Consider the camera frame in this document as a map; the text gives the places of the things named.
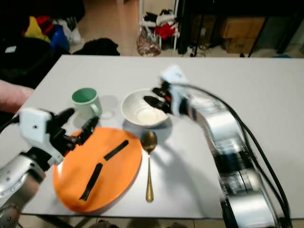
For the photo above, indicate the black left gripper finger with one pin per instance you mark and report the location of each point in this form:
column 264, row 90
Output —
column 64, row 115
column 86, row 129

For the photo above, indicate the white plastic bag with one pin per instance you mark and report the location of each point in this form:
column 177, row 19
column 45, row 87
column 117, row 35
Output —
column 72, row 31

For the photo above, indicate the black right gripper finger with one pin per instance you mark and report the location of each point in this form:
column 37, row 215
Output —
column 159, row 92
column 154, row 103

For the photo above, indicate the long black tape strip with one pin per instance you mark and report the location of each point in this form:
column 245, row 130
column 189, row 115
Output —
column 91, row 181

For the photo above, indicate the blue bag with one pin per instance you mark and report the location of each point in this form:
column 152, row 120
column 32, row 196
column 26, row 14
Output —
column 60, row 39

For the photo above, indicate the white bowl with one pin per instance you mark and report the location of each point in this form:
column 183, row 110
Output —
column 140, row 114

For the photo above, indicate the black shelf unit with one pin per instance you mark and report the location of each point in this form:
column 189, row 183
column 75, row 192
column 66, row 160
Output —
column 285, row 19

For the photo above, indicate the large cardboard box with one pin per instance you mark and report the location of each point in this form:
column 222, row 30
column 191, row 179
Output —
column 242, row 27

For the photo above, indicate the green mug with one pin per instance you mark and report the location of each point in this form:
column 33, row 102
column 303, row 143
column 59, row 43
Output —
column 85, row 99

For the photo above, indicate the small cardboard box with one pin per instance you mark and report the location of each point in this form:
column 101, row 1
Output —
column 240, row 45

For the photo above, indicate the patterned mesh bag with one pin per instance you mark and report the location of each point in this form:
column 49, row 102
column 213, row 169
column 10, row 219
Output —
column 148, row 45

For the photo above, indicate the short black tape strip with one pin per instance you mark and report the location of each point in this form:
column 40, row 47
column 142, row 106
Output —
column 116, row 150

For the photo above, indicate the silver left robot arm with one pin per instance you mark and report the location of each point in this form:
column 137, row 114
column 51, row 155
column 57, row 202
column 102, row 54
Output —
column 16, row 178

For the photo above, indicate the black sofa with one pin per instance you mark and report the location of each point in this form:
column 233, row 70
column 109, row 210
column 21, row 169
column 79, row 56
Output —
column 14, row 61

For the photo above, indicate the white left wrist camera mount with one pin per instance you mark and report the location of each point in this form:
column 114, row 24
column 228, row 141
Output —
column 35, row 127

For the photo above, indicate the red cloth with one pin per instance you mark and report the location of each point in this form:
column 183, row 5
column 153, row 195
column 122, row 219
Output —
column 166, row 31

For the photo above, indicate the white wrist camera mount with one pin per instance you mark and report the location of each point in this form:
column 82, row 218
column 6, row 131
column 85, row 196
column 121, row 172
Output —
column 175, row 75
column 35, row 127

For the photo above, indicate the gold spoon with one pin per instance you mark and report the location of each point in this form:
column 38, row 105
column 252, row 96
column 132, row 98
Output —
column 148, row 140

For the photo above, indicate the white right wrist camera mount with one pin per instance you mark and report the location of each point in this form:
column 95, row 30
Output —
column 175, row 75

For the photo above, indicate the orange plate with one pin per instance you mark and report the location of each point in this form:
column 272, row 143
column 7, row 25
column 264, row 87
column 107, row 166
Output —
column 118, row 180

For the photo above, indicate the yellow cloth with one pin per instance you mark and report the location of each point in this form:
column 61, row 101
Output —
column 34, row 29

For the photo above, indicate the black bag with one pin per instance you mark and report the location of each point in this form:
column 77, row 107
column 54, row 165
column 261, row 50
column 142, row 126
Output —
column 97, row 47

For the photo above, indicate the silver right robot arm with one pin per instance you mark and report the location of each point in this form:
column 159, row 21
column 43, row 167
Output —
column 228, row 137

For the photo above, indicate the white metal rack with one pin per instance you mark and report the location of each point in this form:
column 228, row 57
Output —
column 176, row 19

